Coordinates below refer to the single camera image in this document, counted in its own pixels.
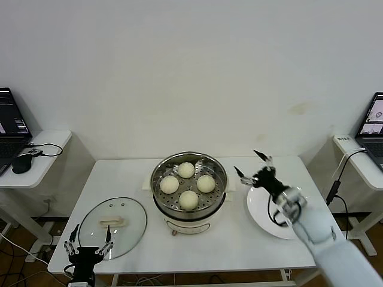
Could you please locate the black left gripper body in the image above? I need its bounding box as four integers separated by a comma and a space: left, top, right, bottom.
69, 246, 103, 282

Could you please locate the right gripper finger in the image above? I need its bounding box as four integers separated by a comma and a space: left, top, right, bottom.
233, 166, 258, 187
253, 149, 275, 173

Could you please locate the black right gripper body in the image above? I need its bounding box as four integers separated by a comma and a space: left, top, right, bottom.
253, 167, 291, 197

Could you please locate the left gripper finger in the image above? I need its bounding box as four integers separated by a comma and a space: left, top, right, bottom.
63, 224, 80, 257
95, 224, 115, 257

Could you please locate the glass lid cream handle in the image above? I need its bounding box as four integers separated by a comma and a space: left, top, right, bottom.
78, 196, 148, 260

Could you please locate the white steamed baozi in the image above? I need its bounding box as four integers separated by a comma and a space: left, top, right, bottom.
159, 175, 180, 194
178, 190, 199, 210
196, 175, 217, 193
178, 162, 196, 179

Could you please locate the perforated steel steamer basket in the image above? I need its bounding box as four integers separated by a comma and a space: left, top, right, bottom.
150, 152, 228, 214

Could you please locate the round white plate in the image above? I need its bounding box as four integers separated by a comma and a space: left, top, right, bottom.
247, 185, 312, 240

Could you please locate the cream electric cooker pot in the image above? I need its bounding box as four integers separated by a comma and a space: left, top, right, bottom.
142, 172, 239, 237

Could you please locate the white side desk with mouse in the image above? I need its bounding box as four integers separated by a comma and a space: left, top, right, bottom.
0, 130, 72, 255

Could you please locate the black computer mouse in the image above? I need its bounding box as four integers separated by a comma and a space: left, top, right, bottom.
11, 154, 32, 174

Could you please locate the white side desk with label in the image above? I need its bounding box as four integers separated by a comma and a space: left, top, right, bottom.
333, 135, 383, 257

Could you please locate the black laptop dark screen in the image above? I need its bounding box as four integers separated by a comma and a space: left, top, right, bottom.
0, 87, 33, 177

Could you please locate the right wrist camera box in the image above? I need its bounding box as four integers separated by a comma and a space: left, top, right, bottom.
278, 196, 300, 224

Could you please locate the tangled white cable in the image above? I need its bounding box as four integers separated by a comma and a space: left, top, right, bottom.
131, 276, 164, 287

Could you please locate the white floor cable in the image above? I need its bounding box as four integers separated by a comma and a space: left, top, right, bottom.
0, 231, 50, 267

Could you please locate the black cable with adapter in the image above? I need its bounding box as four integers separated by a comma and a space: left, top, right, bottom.
326, 149, 367, 240

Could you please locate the white laptop cable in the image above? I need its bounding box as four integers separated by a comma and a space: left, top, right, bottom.
334, 148, 366, 180

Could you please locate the black hub cable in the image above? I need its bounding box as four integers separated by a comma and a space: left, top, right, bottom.
23, 142, 63, 157

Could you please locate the grey laptop showing camera views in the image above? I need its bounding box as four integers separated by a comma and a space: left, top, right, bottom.
355, 91, 383, 171

